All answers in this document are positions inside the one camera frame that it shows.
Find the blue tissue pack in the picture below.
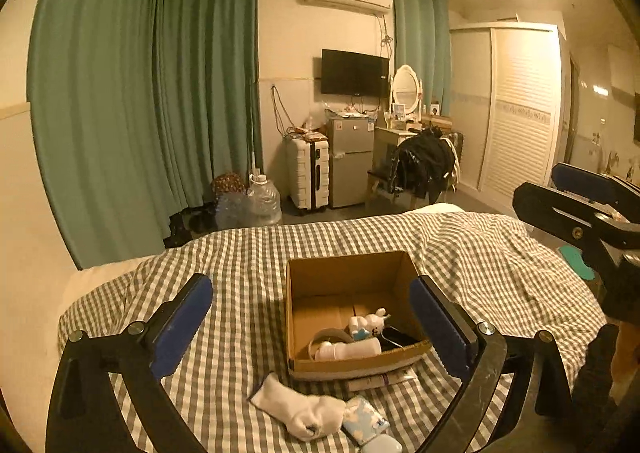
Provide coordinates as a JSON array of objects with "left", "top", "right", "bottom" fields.
[{"left": 342, "top": 395, "right": 390, "bottom": 447}]

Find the light blue earbud case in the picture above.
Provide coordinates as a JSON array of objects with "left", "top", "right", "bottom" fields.
[{"left": 359, "top": 433, "right": 402, "bottom": 453}]

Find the clear water jug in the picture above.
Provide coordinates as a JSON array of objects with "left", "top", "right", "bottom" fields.
[{"left": 247, "top": 174, "right": 282, "bottom": 227}]

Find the white louvred wardrobe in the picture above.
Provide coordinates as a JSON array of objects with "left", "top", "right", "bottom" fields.
[{"left": 448, "top": 22, "right": 568, "bottom": 214}]

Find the black wall television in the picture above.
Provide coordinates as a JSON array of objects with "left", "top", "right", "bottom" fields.
[{"left": 320, "top": 49, "right": 390, "bottom": 98}]

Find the wooden vanity desk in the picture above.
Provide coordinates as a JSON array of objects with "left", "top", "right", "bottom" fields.
[{"left": 371, "top": 113, "right": 423, "bottom": 173}]

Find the cardboard box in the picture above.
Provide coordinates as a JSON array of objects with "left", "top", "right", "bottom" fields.
[{"left": 285, "top": 251, "right": 432, "bottom": 381}]

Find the white suitcase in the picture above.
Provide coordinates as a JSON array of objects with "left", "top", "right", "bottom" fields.
[{"left": 286, "top": 132, "right": 330, "bottom": 212}]

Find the white plush toy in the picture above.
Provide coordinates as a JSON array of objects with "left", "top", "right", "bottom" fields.
[{"left": 347, "top": 308, "right": 390, "bottom": 341}]

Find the black item in box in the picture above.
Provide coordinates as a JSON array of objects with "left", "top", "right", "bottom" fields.
[{"left": 376, "top": 326, "right": 419, "bottom": 351}]

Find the narrow green curtain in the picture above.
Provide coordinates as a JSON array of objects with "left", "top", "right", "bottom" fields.
[{"left": 393, "top": 0, "right": 451, "bottom": 115}]

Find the white bottle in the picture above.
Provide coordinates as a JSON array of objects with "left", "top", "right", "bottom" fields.
[{"left": 314, "top": 338, "right": 382, "bottom": 361}]

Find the white sock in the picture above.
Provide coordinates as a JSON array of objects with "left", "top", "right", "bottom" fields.
[{"left": 248, "top": 372, "right": 346, "bottom": 442}]

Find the silver mini fridge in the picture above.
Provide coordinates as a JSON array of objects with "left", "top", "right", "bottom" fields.
[{"left": 328, "top": 114, "right": 374, "bottom": 208}]

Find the teal slipper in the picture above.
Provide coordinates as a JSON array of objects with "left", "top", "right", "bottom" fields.
[{"left": 558, "top": 245, "right": 596, "bottom": 282}]

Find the oval vanity mirror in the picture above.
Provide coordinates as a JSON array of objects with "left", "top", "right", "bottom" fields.
[{"left": 392, "top": 64, "right": 423, "bottom": 114}]

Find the checkered bed duvet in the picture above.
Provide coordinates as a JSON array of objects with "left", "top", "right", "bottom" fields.
[{"left": 58, "top": 210, "right": 605, "bottom": 452}]

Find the white cream tube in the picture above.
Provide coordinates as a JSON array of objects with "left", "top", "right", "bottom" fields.
[{"left": 347, "top": 367, "right": 418, "bottom": 392}]

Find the large green curtain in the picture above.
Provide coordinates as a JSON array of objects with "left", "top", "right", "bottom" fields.
[{"left": 27, "top": 0, "right": 262, "bottom": 269}]

